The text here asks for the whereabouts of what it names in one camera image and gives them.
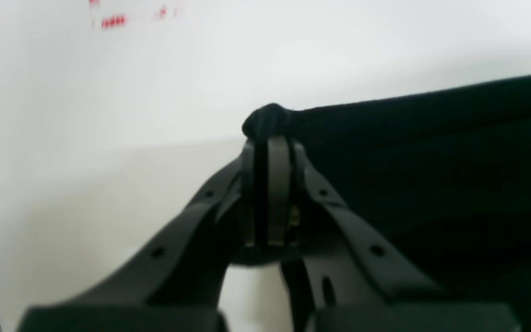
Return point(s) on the black T-shirt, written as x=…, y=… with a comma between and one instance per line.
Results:
x=445, y=176

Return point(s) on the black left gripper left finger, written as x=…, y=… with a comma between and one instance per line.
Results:
x=173, y=283

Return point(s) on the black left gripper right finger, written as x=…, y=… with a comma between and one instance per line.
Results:
x=348, y=277

